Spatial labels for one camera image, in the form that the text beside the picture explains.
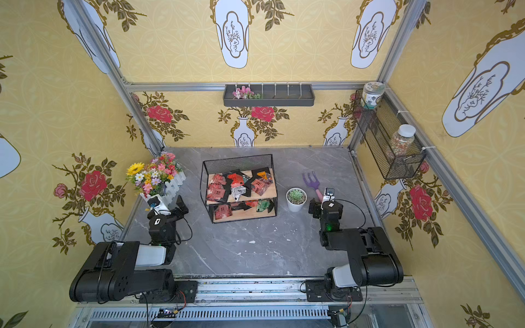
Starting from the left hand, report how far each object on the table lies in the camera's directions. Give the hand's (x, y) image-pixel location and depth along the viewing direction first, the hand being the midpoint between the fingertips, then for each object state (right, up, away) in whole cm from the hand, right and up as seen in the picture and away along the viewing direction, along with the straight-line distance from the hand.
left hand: (161, 201), depth 87 cm
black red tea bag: (+32, +9, -1) cm, 34 cm away
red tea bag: (+24, +10, -1) cm, 26 cm away
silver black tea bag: (+33, +5, -5) cm, 34 cm away
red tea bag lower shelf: (+24, -6, +7) cm, 26 cm away
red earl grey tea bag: (+24, +5, -5) cm, 25 cm away
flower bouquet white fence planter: (-2, +11, +4) cm, 11 cm away
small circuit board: (+9, -38, -14) cm, 41 cm away
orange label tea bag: (+43, +8, -2) cm, 44 cm away
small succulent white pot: (+57, +1, +3) cm, 57 cm away
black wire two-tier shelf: (+35, -5, +8) cm, 36 cm away
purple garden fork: (+70, +6, +19) cm, 73 cm away
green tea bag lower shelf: (+44, -3, +7) cm, 45 cm away
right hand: (+73, 0, +6) cm, 74 cm away
